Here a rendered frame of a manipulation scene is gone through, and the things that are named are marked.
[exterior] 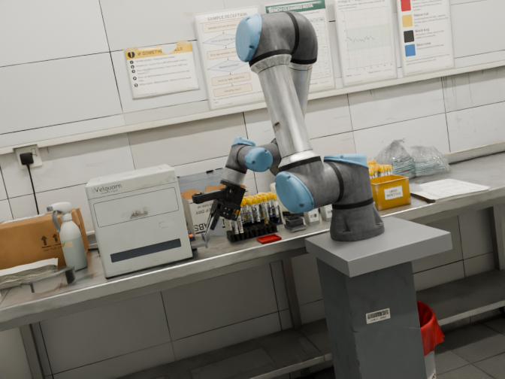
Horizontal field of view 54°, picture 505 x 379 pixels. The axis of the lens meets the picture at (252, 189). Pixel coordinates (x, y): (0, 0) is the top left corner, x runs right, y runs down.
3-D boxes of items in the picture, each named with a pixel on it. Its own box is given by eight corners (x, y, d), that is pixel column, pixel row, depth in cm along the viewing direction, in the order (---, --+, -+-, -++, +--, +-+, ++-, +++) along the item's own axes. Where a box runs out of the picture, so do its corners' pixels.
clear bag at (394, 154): (391, 186, 224) (385, 144, 222) (361, 185, 239) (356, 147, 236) (425, 174, 239) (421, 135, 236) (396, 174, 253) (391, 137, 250)
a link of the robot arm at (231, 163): (242, 136, 161) (231, 134, 168) (231, 168, 161) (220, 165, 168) (261, 144, 165) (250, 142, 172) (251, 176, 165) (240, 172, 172)
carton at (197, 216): (194, 238, 191) (186, 199, 188) (185, 225, 218) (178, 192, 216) (255, 223, 196) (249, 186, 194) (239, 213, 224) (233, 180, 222)
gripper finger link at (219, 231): (221, 247, 165) (230, 221, 165) (204, 243, 163) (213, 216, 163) (219, 246, 168) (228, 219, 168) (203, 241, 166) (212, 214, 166)
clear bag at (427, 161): (408, 179, 234) (404, 150, 232) (405, 173, 250) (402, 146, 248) (454, 172, 229) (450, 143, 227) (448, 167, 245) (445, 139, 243)
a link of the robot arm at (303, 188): (349, 200, 131) (291, 2, 133) (301, 214, 124) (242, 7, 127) (325, 205, 142) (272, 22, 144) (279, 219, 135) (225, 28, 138)
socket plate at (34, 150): (19, 170, 204) (14, 148, 202) (20, 169, 205) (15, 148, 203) (42, 165, 206) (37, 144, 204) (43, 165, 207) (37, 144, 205)
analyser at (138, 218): (105, 280, 155) (83, 185, 151) (107, 259, 181) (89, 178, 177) (201, 256, 162) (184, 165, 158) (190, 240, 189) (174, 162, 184)
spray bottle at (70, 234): (61, 275, 170) (45, 206, 166) (65, 268, 178) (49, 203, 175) (87, 269, 172) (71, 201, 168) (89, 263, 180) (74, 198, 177)
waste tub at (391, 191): (379, 211, 181) (375, 184, 179) (363, 206, 194) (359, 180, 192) (412, 204, 183) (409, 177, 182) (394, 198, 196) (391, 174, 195)
